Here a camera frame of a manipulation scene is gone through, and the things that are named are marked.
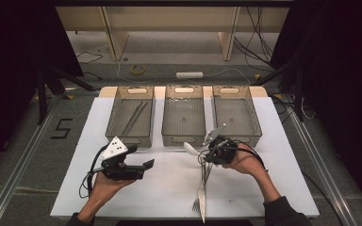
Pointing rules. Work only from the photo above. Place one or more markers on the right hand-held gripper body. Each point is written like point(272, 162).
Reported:
point(224, 152)

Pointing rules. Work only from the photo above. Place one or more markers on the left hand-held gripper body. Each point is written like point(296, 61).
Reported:
point(119, 171)

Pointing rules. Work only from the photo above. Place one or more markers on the grey transparent plastic bin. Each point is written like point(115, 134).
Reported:
point(128, 125)
point(184, 117)
point(238, 113)

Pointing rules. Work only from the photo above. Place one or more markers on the metal chopstick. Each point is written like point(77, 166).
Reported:
point(132, 118)
point(137, 117)

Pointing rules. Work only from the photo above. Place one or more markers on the metal table knife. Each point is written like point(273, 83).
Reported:
point(203, 201)

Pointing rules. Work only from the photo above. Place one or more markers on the metal fork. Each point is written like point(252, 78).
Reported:
point(196, 204)

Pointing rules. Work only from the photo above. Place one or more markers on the person's right hand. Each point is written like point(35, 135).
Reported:
point(248, 161)

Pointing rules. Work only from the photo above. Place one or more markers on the person's left hand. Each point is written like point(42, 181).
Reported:
point(102, 191)

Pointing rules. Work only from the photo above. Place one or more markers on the white table mat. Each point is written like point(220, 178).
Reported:
point(163, 191)

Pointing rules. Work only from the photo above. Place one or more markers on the yellow tape roll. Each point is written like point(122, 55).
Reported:
point(137, 69)

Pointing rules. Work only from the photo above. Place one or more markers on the white power strip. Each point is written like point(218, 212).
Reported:
point(189, 75)

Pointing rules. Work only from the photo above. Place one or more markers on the black tripod stand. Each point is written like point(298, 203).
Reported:
point(298, 94)
point(42, 94)

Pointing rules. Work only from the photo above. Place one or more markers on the light wooden shelf unit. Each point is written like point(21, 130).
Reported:
point(116, 40)

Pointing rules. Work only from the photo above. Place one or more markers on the black curtain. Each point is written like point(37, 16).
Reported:
point(12, 62)
point(342, 78)

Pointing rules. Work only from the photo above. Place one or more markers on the aluminium floor rail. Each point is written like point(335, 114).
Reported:
point(323, 175)
point(12, 179)

